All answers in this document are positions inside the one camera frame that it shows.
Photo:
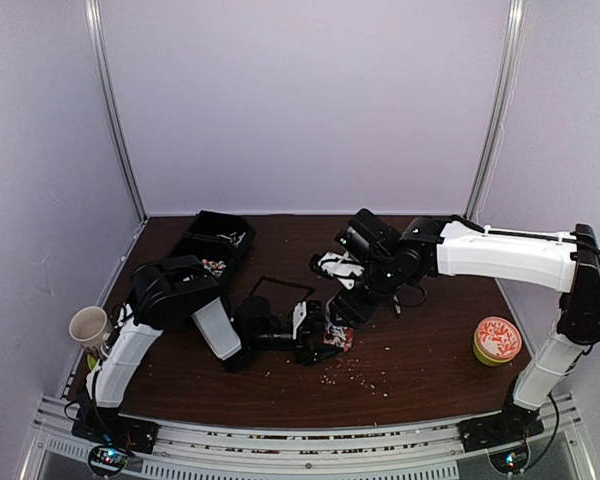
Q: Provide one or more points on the metal scoop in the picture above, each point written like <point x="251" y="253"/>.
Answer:
<point x="396" y="305"/>

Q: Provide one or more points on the right aluminium frame post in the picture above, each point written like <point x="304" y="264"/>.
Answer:
<point x="502" y="96"/>

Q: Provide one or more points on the left aluminium frame post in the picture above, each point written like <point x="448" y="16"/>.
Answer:
<point x="96" y="32"/>

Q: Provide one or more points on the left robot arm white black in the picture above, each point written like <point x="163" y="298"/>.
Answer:
<point x="183" y="288"/>

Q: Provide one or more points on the beige ceramic mug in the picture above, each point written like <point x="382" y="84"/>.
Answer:
<point x="90" y="327"/>

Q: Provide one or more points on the black three-compartment candy bin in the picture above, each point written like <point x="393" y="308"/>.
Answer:
<point x="219" y="241"/>

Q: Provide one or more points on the green saucer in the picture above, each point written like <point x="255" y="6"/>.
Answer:
<point x="92" y="361"/>

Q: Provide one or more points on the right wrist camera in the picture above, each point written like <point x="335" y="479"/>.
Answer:
<point x="341" y="267"/>

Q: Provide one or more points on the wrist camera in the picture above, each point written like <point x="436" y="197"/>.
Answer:
<point x="341" y="267"/>
<point x="299" y="317"/>

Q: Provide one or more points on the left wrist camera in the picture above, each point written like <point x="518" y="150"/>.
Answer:
<point x="299" y="317"/>

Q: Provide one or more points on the aluminium frame post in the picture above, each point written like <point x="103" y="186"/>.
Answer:
<point x="96" y="32"/>
<point x="502" y="96"/>

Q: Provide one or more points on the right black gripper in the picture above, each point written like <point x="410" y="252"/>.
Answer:
<point x="355" y="313"/>

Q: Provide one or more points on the clear plastic jar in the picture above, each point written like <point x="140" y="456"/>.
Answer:
<point x="339" y="336"/>

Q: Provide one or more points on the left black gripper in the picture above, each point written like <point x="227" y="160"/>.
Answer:
<point x="302" y="351"/>

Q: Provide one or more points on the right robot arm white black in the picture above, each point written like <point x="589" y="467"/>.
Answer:
<point x="378" y="260"/>

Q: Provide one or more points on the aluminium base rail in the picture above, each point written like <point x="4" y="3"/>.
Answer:
<point x="420" y="450"/>

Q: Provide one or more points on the green tin orange patterned lid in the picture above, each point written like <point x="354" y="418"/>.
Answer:
<point x="496" y="341"/>

